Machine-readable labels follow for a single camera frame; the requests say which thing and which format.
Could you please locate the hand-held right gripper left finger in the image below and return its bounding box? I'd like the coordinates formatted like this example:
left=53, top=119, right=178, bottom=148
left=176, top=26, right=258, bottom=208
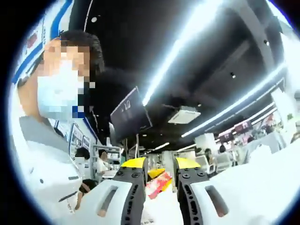
left=74, top=157, right=149, bottom=225

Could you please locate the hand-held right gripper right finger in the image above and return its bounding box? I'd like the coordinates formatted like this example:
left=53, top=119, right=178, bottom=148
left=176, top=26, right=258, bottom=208
left=174, top=156, right=267, bottom=225

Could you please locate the red and yellow medicine box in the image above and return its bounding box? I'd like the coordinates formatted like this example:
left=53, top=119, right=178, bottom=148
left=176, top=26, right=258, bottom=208
left=145, top=168, right=173, bottom=200

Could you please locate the metal shelf rack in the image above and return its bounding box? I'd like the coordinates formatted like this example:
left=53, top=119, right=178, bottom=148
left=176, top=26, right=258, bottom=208
left=92, top=144, right=122, bottom=174

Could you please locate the black hanging screen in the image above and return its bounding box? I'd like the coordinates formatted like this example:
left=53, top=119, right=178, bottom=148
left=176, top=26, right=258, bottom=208
left=110, top=86, right=153, bottom=142

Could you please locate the ceiling air conditioner vent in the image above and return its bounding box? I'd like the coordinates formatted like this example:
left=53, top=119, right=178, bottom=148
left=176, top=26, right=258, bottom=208
left=167, top=105, right=202, bottom=125

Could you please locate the thin ceiling light bar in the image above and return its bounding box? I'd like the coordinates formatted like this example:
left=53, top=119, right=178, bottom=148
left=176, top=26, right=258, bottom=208
left=181, top=67, right=286, bottom=138

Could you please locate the person's head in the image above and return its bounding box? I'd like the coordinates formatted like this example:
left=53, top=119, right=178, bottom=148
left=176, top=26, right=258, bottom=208
left=18, top=30, right=105, bottom=122

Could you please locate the bright ceiling light bar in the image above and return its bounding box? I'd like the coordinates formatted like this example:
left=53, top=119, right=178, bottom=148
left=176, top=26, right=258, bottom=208
left=142, top=0, right=225, bottom=106

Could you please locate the red wall screen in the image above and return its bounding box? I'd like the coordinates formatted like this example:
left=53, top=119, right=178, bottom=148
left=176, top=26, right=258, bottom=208
left=217, top=119, right=254, bottom=141

